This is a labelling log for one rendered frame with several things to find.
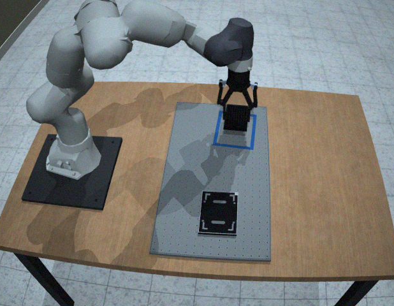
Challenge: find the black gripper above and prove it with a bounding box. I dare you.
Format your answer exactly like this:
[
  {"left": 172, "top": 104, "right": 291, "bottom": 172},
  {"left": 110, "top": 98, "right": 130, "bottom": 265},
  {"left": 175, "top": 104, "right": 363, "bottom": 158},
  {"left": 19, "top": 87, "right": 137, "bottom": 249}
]
[{"left": 217, "top": 68, "right": 258, "bottom": 122}]

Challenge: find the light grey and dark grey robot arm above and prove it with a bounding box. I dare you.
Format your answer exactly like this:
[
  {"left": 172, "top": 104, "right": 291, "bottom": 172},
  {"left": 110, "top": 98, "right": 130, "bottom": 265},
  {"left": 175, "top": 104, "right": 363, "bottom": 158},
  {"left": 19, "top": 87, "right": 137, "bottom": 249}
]
[{"left": 26, "top": 0, "right": 254, "bottom": 180}]

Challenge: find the blue tape outline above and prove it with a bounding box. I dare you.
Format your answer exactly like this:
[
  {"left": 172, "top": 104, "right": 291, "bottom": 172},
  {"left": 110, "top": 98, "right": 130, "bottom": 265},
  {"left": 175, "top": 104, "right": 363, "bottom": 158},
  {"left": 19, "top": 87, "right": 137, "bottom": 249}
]
[{"left": 212, "top": 111, "right": 257, "bottom": 150}]

